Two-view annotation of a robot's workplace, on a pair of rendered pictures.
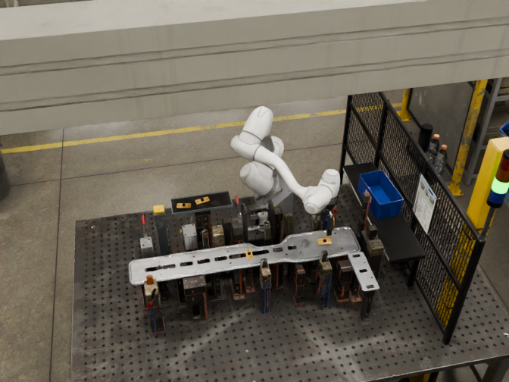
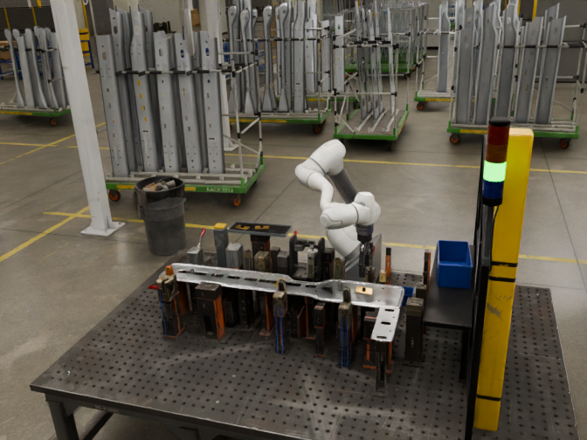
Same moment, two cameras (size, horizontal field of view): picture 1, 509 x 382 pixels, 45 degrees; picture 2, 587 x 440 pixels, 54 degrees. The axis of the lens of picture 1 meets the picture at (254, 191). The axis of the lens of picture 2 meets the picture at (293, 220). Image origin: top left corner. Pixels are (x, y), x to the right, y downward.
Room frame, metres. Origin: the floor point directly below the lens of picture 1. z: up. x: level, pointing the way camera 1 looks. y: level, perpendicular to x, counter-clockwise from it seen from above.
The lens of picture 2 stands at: (0.11, -1.42, 2.52)
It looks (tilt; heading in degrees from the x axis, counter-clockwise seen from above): 23 degrees down; 30
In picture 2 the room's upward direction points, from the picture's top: 2 degrees counter-clockwise
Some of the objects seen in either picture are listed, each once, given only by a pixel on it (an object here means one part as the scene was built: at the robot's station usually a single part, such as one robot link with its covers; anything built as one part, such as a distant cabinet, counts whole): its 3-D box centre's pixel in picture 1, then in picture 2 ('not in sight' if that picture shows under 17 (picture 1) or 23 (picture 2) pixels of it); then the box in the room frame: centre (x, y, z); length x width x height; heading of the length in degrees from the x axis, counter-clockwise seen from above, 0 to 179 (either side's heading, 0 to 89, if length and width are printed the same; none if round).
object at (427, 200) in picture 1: (425, 204); (479, 259); (2.58, -0.98, 1.30); 0.23 x 0.02 x 0.31; 12
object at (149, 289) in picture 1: (154, 308); (170, 305); (2.17, 0.57, 0.88); 0.15 x 0.11 x 0.36; 12
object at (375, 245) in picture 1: (372, 264); (413, 332); (2.49, -0.72, 0.88); 0.08 x 0.08 x 0.36; 12
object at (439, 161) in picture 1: (441, 160); not in sight; (2.69, -1.05, 1.53); 0.06 x 0.06 x 0.20
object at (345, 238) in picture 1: (245, 255); (275, 283); (2.46, 0.05, 1.00); 1.38 x 0.22 x 0.02; 102
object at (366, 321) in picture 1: (366, 303); (381, 364); (2.22, -0.65, 0.84); 0.11 x 0.06 x 0.29; 12
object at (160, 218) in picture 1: (162, 236); (223, 259); (2.70, 0.58, 0.92); 0.08 x 0.08 x 0.44; 12
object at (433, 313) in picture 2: (380, 208); (452, 280); (2.84, -0.81, 1.02); 0.90 x 0.22 x 0.03; 12
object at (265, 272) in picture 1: (265, 289); (281, 320); (2.31, -0.06, 0.87); 0.12 x 0.09 x 0.35; 12
